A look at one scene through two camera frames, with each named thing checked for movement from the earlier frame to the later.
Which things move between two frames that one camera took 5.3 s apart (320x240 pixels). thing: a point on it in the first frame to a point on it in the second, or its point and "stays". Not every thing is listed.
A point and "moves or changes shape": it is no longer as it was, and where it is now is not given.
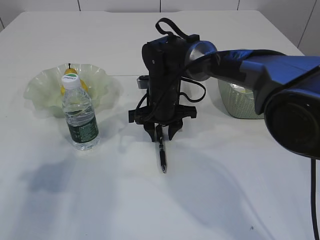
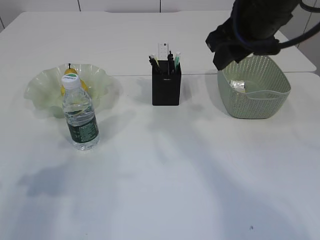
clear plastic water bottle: [80, 114] stays
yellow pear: [72, 70] stays
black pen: [161, 150] moves or changes shape
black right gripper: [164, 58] to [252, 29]
